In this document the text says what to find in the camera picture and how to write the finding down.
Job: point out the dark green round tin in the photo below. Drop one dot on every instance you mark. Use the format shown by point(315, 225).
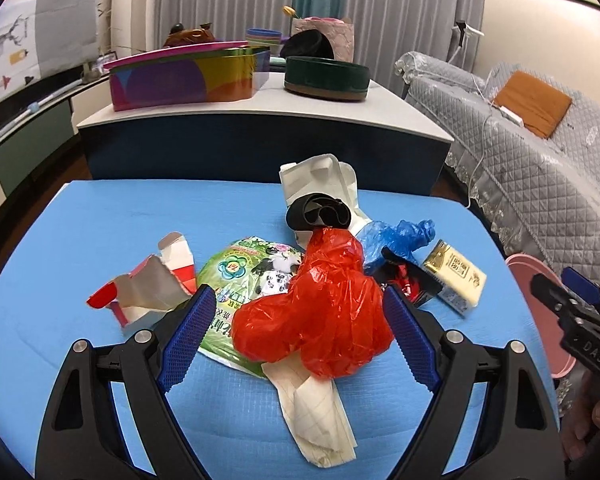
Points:
point(327, 77)

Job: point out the black fabric bag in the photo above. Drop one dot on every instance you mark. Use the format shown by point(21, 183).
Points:
point(305, 45)

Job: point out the colourful tin box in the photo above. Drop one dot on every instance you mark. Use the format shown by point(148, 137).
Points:
point(180, 80)

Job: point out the dark media cabinet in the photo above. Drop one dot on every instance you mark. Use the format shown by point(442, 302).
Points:
point(25, 145)

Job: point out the brown figurine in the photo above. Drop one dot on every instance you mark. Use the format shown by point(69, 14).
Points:
point(187, 36)

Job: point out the green panda print packet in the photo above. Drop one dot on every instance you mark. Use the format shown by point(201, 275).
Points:
point(225, 270)

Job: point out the cream lined paper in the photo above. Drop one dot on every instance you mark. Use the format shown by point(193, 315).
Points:
point(315, 410)

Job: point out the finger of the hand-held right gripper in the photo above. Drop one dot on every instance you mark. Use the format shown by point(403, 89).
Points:
point(550, 294)
point(582, 281)

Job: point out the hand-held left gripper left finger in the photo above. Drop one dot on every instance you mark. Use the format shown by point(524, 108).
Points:
point(190, 340)

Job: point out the grey printed dust cover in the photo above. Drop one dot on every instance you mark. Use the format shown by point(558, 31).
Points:
point(40, 35)

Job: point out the red plastic bag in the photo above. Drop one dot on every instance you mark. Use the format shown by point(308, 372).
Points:
point(320, 310)

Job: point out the pink plastic basin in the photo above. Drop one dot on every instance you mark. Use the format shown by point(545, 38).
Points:
point(537, 342)

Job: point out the red black snack wrapper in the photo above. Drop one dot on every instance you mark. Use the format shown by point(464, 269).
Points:
point(420, 285)

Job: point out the blue table mat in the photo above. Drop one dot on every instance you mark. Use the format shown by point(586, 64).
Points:
point(105, 220)

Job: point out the white rod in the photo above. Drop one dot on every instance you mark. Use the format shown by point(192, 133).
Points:
point(30, 108)

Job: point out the grey quilted sofa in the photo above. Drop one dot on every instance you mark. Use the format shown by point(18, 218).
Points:
point(530, 185)

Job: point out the white top cabinet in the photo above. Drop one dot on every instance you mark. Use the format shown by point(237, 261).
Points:
point(280, 120)

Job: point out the yellow tissue packet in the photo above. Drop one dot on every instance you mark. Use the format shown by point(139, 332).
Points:
point(455, 275)

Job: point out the orange cushion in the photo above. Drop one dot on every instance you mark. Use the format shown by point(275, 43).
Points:
point(532, 102)

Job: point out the stack of colourful bowls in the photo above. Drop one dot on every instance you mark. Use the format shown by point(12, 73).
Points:
point(264, 39)

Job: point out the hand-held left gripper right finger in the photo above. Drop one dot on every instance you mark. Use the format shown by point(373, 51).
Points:
point(410, 340)

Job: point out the blue plastic bag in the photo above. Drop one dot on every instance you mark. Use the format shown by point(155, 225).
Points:
point(390, 242)

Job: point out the white clip stand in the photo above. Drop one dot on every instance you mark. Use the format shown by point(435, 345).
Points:
point(462, 30)

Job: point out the white power strip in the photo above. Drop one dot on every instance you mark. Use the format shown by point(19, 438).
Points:
point(512, 116)

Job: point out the torn red white carton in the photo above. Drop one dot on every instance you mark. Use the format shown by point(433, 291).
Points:
point(145, 290)

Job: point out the yellow artificial tulip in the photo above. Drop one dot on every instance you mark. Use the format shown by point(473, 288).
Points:
point(289, 11)

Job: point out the person's right hand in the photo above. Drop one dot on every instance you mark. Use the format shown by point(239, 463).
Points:
point(592, 420)

